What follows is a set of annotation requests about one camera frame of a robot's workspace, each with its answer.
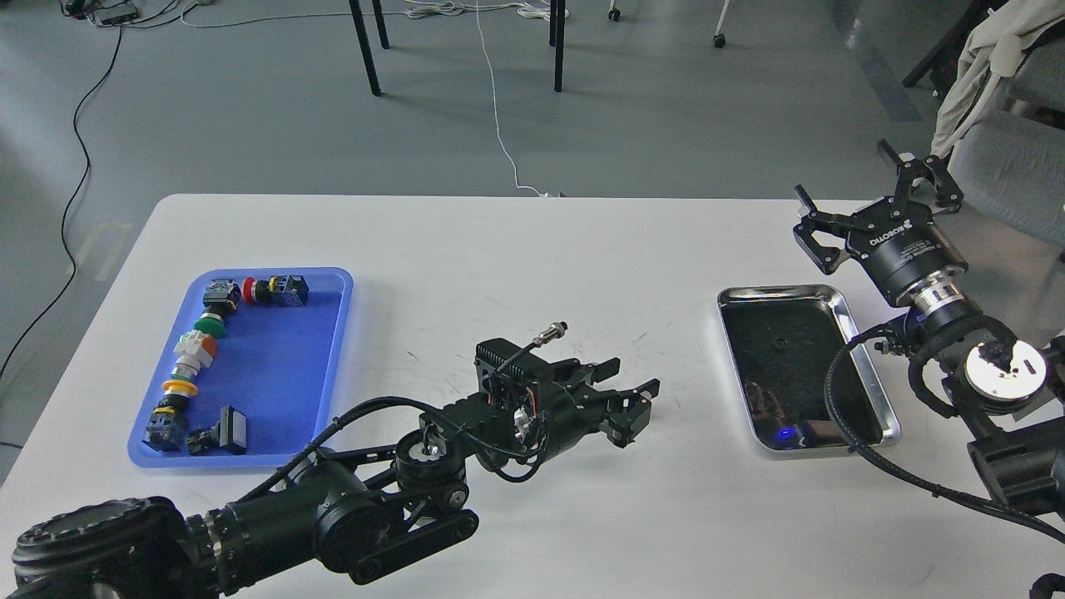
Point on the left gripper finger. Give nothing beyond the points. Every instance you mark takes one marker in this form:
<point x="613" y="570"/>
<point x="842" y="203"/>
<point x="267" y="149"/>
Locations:
<point x="628" y="412"/>
<point x="572" y="373"/>

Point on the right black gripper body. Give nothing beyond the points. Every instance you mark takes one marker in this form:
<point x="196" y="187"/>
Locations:
<point x="912" y="263"/>

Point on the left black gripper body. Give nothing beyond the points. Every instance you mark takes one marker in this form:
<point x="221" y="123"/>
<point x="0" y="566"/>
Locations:
<point x="530" y="383"/>

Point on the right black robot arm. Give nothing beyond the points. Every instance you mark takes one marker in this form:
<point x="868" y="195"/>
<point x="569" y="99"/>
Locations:
<point x="962" y="363"/>

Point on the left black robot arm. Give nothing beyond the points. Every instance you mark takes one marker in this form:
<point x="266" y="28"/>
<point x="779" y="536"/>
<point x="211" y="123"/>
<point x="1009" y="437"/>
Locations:
<point x="382" y="487"/>

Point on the silver metal tray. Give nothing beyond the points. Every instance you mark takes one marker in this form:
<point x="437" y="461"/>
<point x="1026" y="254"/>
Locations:
<point x="782" y="390"/>

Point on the blue plastic tray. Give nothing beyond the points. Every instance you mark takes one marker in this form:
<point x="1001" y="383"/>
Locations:
<point x="276" y="365"/>

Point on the grey office chair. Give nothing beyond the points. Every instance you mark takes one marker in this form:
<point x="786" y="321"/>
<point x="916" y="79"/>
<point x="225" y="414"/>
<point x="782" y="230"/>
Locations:
<point x="1010" y="164"/>

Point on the beige cloth on chair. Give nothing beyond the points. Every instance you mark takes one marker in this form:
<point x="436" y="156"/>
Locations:
<point x="992" y="54"/>

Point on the white orange push button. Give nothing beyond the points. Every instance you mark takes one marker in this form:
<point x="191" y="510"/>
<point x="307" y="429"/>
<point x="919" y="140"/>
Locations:
<point x="194" y="352"/>

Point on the black table leg right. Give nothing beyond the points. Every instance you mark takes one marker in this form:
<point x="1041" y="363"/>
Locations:
<point x="557" y="11"/>

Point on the black table leg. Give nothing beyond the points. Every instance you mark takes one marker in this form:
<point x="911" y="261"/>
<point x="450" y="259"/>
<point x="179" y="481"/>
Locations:
<point x="557" y="11"/>
<point x="362" y="35"/>

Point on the red button black switch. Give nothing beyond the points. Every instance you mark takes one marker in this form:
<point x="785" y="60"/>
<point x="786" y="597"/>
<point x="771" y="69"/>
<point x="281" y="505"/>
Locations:
<point x="289" y="291"/>

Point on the black square switch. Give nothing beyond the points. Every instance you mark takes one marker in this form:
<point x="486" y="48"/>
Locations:
<point x="229" y="434"/>

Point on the green push button switch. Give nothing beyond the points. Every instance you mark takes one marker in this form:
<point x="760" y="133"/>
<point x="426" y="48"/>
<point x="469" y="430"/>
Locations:
<point x="219" y="301"/>

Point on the yellow push button switch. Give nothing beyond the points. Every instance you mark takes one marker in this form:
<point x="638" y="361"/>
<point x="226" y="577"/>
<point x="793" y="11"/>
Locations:
<point x="167" y="425"/>

